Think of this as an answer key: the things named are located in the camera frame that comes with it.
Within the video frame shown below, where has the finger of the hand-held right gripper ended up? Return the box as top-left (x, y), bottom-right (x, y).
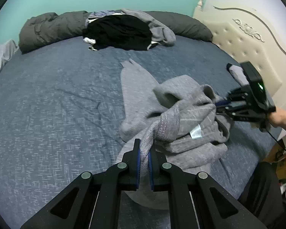
top-left (216, 105), bottom-right (253, 122)
top-left (214, 88), bottom-right (249, 105)

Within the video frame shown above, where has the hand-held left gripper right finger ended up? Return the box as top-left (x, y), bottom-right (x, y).
top-left (148, 145), bottom-right (267, 229)

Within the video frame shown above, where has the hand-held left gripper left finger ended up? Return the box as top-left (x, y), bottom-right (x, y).
top-left (20, 138), bottom-right (141, 229)

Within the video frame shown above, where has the grey knit sweater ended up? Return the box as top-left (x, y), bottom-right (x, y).
top-left (118, 58), bottom-right (234, 208)

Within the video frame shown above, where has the person's right forearm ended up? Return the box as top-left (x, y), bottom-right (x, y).
top-left (268, 107), bottom-right (286, 136)

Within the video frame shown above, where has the small grey folded cloth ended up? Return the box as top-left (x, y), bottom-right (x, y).
top-left (226, 63), bottom-right (249, 86)

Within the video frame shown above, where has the cream tufted headboard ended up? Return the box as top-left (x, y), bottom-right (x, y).
top-left (193, 0), bottom-right (286, 141)

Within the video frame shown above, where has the person's black trouser leg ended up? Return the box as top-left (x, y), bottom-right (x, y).
top-left (238, 162), bottom-right (286, 229)

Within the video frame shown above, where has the grey hoodie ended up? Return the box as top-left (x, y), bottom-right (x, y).
top-left (120, 8), bottom-right (177, 47)

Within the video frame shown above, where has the blue-grey bed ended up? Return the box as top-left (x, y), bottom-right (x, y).
top-left (0, 35), bottom-right (283, 229)

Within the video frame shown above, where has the black garment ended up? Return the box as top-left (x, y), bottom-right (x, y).
top-left (82, 14), bottom-right (159, 52)

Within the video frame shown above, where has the blue white patterned garment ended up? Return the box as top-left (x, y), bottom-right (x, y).
top-left (86, 10), bottom-right (122, 24)

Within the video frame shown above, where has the dark grey duvet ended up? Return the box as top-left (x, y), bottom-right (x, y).
top-left (18, 11), bottom-right (214, 54)

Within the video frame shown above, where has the pale grey sheet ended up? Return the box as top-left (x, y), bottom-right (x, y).
top-left (0, 39), bottom-right (19, 83)

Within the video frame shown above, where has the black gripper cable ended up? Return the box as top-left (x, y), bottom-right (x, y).
top-left (267, 130), bottom-right (286, 159)

